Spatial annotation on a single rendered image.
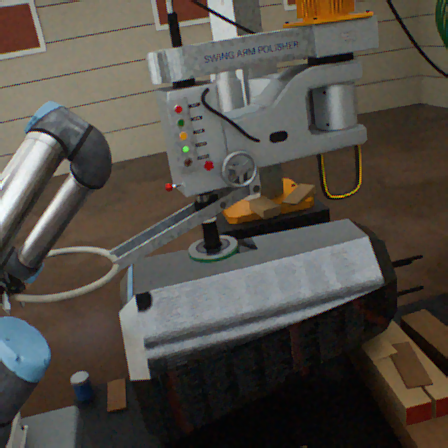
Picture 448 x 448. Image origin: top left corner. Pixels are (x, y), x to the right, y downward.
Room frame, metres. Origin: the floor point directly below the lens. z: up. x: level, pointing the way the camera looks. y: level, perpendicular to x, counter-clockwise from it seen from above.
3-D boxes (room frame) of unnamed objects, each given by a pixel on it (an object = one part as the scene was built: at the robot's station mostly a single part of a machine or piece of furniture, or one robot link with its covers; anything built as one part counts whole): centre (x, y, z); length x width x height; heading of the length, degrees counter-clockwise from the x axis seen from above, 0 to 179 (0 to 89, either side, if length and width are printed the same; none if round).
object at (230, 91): (2.57, -0.34, 1.36); 0.74 x 0.34 x 0.25; 31
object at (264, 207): (2.48, -0.22, 0.81); 0.20 x 0.10 x 0.05; 16
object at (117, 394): (2.12, 0.72, 0.02); 0.25 x 0.10 x 0.01; 8
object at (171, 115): (1.87, 0.10, 1.37); 0.08 x 0.03 x 0.28; 106
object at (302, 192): (2.60, -0.43, 0.80); 0.20 x 0.10 x 0.05; 136
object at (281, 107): (2.09, -0.32, 1.30); 0.74 x 0.23 x 0.49; 106
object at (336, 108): (2.18, -0.57, 1.34); 0.19 x 0.19 x 0.20
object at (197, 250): (2.00, 0.07, 0.84); 0.21 x 0.21 x 0.01
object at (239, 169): (1.92, -0.08, 1.20); 0.15 x 0.10 x 0.15; 106
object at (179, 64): (2.10, -0.27, 1.62); 0.96 x 0.25 x 0.17; 106
